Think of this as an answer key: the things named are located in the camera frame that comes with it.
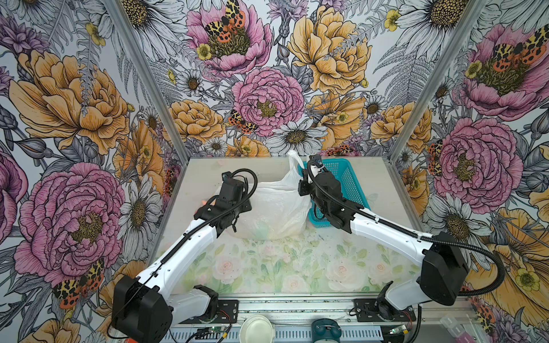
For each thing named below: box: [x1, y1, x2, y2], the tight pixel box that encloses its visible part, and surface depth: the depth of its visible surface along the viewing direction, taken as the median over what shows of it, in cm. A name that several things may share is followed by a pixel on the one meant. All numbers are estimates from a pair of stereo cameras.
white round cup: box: [238, 314, 275, 343], surface depth 71 cm
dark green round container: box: [310, 317, 343, 343], surface depth 66 cm
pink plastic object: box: [439, 315, 477, 343], surface depth 71 cm
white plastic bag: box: [226, 150, 311, 241], surface depth 85 cm
